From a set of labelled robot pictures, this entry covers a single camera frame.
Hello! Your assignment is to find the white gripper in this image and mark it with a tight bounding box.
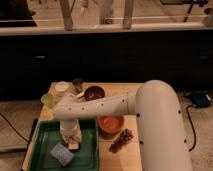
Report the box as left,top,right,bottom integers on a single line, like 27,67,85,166
60,119,82,143

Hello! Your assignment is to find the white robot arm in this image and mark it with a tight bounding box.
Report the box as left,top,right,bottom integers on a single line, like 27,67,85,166
53,80,193,171

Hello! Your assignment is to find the green plastic tray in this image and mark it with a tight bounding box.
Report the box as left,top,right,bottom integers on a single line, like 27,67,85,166
23,119,99,171

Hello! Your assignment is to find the blue grey sponge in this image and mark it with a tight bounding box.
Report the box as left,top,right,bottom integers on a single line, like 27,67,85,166
50,143,74,166

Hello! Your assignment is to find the small green cup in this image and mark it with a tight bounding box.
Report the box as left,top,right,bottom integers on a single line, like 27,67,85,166
41,93,55,108

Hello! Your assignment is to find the white spoon with black head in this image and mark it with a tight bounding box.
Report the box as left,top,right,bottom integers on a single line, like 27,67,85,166
76,92,84,98

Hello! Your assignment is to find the orange bowl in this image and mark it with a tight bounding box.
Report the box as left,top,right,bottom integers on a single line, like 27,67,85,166
97,116,124,134

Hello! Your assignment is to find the white round container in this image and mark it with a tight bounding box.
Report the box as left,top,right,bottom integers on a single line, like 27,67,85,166
54,81,70,96

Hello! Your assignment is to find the dark purple bowl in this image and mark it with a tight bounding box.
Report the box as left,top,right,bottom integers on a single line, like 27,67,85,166
84,86,105,101

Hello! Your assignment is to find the dark small jar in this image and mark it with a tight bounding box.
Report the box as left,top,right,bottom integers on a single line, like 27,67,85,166
72,78,83,93

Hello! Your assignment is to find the black device on floor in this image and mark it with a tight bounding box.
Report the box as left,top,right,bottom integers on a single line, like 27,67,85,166
189,92,212,108

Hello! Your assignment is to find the black cable left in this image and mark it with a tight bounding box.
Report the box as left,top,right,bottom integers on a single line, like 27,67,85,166
0,112,31,144

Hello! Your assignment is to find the black cable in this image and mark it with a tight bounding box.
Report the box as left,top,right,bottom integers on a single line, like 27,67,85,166
0,112,31,144
185,103,201,153

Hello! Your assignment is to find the black cable right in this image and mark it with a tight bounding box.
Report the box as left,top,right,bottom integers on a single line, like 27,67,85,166
185,103,201,153

